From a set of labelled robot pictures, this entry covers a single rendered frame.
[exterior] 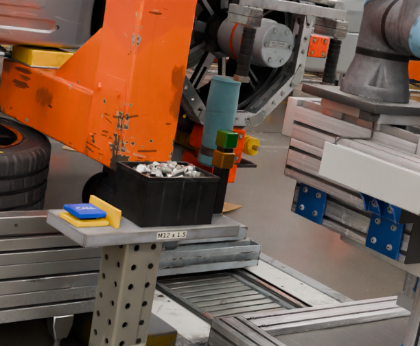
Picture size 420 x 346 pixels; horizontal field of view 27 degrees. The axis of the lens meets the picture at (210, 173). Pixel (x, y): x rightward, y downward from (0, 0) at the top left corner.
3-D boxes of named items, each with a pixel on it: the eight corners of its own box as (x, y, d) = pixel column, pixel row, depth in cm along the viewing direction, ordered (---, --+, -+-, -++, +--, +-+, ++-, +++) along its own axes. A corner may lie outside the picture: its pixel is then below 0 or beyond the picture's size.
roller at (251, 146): (208, 135, 297) (211, 119, 296) (263, 158, 275) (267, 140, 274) (194, 135, 293) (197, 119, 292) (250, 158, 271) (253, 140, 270)
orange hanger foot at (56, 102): (45, 112, 268) (60, 1, 260) (138, 156, 229) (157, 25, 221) (-5, 110, 257) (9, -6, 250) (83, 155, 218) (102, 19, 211)
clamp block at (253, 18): (239, 22, 239) (243, 3, 238) (261, 27, 232) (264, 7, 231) (226, 20, 236) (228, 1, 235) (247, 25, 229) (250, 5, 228)
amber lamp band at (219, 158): (223, 165, 211) (226, 149, 211) (233, 169, 208) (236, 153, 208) (210, 165, 209) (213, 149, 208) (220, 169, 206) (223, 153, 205)
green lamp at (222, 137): (226, 145, 210) (229, 129, 209) (237, 149, 207) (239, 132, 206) (213, 145, 208) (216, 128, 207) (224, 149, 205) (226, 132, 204)
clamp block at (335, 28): (324, 33, 260) (327, 16, 259) (346, 38, 254) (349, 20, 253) (312, 32, 257) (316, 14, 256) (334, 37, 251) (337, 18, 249)
